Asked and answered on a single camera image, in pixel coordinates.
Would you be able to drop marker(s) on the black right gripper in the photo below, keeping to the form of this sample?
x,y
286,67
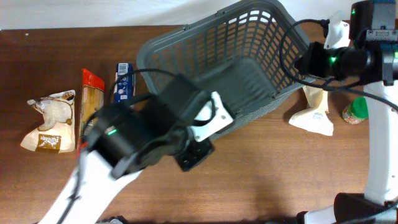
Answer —
x,y
308,63

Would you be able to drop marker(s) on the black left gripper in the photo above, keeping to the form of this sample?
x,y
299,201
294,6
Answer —
x,y
204,150

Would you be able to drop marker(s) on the blue foil box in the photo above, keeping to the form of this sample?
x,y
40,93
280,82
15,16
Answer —
x,y
125,89

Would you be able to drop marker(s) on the grey plastic basket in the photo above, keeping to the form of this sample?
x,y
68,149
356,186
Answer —
x,y
245,52

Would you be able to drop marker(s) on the orange pasta packet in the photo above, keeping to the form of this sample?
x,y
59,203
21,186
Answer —
x,y
92,99

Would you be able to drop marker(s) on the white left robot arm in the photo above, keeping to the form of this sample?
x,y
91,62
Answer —
x,y
134,134

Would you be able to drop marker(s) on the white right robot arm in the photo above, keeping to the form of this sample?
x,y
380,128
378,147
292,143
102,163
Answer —
x,y
372,28

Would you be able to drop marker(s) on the green lid jar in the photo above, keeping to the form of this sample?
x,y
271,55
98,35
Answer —
x,y
356,111

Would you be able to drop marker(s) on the cream paper bag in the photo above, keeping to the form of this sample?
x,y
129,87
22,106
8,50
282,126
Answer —
x,y
314,118

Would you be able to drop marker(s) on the brown white rice bag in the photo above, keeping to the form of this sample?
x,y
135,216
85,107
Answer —
x,y
57,133

